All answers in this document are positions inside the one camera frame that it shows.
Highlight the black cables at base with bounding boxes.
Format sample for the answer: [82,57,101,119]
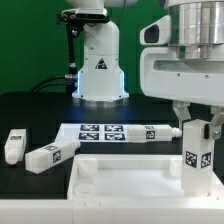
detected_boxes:
[31,75,73,94]

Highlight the white desk top tray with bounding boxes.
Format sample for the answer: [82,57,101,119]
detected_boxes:
[67,154,224,206]

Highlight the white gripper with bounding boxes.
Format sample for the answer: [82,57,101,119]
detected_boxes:
[140,45,224,140]

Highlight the black camera on stand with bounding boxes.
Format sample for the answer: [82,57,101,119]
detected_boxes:
[56,8,110,93]

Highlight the white L-shaped obstacle fence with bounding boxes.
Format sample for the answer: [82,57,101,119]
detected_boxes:
[0,155,224,224]

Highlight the white marker base plate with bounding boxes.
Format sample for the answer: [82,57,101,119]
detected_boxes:
[55,123,127,142]

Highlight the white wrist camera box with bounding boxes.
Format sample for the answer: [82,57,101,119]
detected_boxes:
[140,15,171,46]

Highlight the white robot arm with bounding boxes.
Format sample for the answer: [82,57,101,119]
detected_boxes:
[62,0,224,139]

